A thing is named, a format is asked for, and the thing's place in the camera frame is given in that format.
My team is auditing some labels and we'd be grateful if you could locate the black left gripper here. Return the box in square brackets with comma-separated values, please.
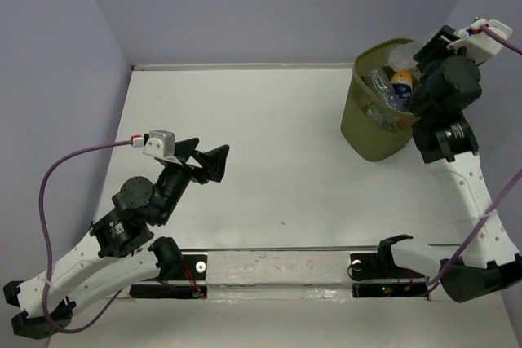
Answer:
[157, 137, 232, 225]

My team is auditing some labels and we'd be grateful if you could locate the clear bottle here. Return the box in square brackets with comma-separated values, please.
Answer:
[363, 68, 404, 112]
[387, 42, 422, 73]

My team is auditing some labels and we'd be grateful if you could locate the orange juice bottle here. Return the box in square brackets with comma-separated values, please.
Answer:
[391, 72, 414, 112]

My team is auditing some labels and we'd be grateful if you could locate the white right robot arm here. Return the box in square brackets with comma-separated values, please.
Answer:
[375, 19, 521, 303]

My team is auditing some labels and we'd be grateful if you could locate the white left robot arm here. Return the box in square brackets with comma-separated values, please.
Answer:
[3, 130, 230, 340]

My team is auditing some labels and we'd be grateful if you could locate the green mesh waste bin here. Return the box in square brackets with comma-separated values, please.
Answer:
[340, 37, 416, 162]

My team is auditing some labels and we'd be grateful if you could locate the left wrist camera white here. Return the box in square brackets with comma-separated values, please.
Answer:
[143, 130, 175, 161]

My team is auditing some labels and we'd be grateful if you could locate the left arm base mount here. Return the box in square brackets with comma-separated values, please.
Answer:
[128, 237, 208, 300]

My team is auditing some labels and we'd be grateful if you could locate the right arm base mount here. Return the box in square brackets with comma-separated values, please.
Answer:
[347, 234, 430, 299]

